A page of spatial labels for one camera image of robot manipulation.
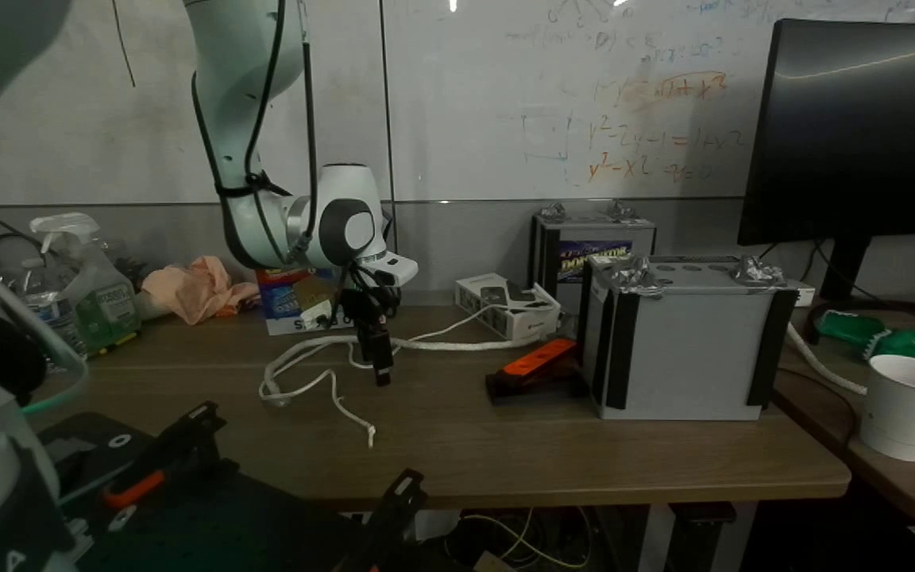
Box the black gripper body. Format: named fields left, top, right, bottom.
left=337, top=265, right=407, bottom=348

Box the blue cardboard box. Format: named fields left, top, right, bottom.
left=257, top=265, right=361, bottom=341

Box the small white printed box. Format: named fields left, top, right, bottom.
left=452, top=272, right=565, bottom=348

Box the black clamp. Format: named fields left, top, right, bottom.
left=355, top=468, right=433, bottom=572

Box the orange and black tool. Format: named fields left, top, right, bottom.
left=482, top=333, right=589, bottom=403

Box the black bulky equipment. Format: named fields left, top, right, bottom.
left=72, top=463, right=397, bottom=572

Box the small silver metal case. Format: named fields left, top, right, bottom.
left=528, top=201, right=662, bottom=321

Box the clear bag with green contents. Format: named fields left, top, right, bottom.
left=0, top=226, right=147, bottom=359

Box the large silver metal case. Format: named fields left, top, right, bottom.
left=582, top=255, right=801, bottom=424

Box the clear spray bottle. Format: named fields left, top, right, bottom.
left=26, top=208, right=107, bottom=279

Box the table leg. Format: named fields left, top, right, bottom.
left=636, top=504, right=759, bottom=572

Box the green plastic object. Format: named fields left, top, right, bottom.
left=809, top=309, right=915, bottom=364

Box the white paper cup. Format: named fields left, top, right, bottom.
left=854, top=352, right=915, bottom=463

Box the black computer monitor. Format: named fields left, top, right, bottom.
left=738, top=17, right=915, bottom=344

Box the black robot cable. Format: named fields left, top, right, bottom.
left=186, top=0, right=321, bottom=266

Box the black tool with orange handle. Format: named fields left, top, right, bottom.
left=39, top=397, right=229, bottom=534

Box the black wall cable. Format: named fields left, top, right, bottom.
left=0, top=194, right=55, bottom=279

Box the thick white cable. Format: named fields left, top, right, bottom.
left=784, top=321, right=869, bottom=397

